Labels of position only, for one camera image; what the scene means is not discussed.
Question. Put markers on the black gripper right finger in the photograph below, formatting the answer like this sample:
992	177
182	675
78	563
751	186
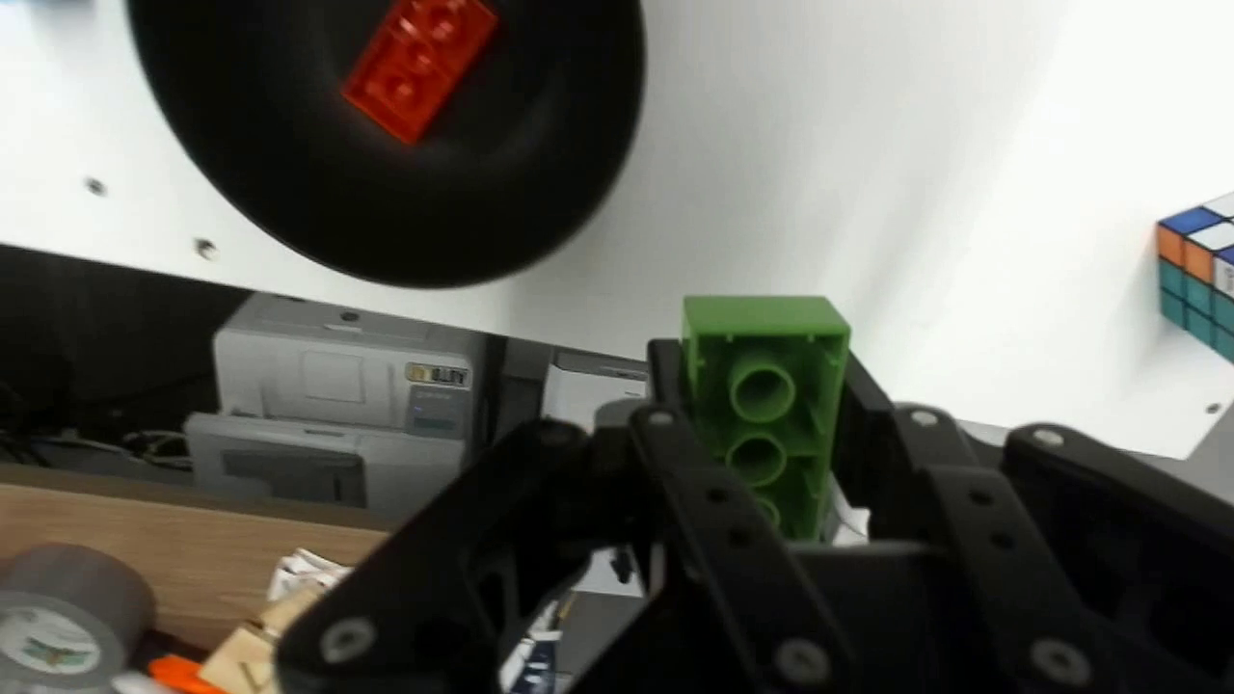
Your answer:
1053	551

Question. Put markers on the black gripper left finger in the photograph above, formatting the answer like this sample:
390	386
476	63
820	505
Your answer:
697	514

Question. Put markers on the green LEGO block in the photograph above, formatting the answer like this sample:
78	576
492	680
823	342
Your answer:
772	386

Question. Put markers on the red LEGO block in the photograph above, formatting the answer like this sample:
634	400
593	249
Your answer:
418	63

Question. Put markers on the black bowl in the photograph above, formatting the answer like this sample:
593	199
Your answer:
255	194

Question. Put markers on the Rubik's cube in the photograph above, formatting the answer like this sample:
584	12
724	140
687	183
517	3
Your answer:
1201	282

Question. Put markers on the white device with yellow label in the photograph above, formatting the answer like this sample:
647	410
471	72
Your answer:
321	373

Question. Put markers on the white device with grey panel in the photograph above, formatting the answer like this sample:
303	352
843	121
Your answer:
255	447

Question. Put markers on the wooden desk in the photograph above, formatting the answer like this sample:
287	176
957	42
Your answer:
195	551

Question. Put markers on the orange utility knife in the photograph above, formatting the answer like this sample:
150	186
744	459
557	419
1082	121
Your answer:
181	675

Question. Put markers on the grey duct tape roll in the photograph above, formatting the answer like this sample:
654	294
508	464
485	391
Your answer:
110	591

